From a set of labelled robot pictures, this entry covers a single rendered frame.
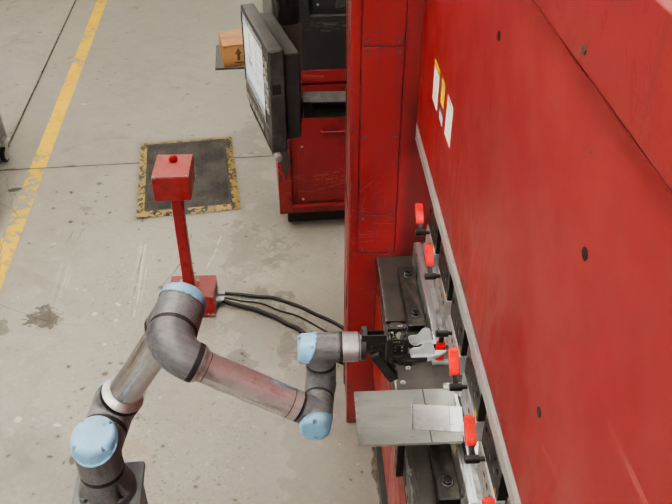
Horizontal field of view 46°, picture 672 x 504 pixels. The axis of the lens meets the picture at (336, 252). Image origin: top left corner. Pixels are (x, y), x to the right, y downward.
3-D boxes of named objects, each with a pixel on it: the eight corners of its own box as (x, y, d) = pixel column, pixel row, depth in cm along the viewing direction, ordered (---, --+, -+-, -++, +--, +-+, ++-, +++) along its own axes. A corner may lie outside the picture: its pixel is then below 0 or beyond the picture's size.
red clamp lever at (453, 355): (447, 347, 177) (449, 391, 175) (465, 346, 177) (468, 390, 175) (445, 348, 179) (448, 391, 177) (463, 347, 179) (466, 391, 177)
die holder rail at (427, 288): (411, 264, 275) (413, 242, 269) (428, 263, 275) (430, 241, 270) (432, 365, 235) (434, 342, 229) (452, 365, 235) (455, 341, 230)
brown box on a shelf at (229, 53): (216, 46, 405) (214, 23, 398) (266, 44, 407) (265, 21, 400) (215, 70, 381) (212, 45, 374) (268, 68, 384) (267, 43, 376)
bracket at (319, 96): (303, 107, 314) (303, 91, 310) (364, 106, 315) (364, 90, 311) (304, 157, 282) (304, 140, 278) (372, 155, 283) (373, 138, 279)
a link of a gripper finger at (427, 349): (448, 345, 189) (410, 344, 190) (446, 363, 193) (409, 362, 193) (447, 336, 192) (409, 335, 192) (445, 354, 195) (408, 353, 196)
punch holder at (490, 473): (475, 464, 169) (484, 412, 159) (514, 463, 169) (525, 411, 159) (489, 526, 157) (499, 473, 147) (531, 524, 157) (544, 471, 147)
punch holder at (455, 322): (446, 337, 201) (451, 287, 191) (479, 336, 201) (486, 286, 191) (456, 380, 189) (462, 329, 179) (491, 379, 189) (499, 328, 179)
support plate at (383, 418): (353, 393, 210) (353, 391, 210) (451, 390, 211) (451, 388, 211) (358, 447, 196) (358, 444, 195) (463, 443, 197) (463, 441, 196)
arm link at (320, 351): (298, 350, 199) (297, 325, 194) (341, 349, 200) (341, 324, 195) (298, 373, 193) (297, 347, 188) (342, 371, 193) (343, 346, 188)
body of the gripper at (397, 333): (411, 340, 188) (361, 341, 188) (409, 366, 193) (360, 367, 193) (408, 319, 194) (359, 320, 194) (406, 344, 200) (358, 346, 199)
